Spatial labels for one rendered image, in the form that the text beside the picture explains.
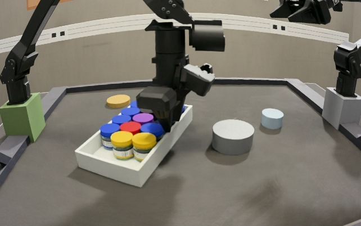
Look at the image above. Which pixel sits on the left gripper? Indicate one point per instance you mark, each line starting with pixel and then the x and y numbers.
pixel 164 101

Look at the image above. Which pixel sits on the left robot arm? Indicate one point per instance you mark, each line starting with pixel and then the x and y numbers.
pixel 205 35

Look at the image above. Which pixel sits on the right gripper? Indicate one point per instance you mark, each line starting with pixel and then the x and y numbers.
pixel 304 11

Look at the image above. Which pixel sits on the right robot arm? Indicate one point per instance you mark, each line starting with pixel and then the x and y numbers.
pixel 347 58

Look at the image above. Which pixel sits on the white rectangular tray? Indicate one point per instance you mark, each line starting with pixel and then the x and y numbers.
pixel 93 157

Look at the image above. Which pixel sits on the red jar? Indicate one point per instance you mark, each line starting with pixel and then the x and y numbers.
pixel 131 127

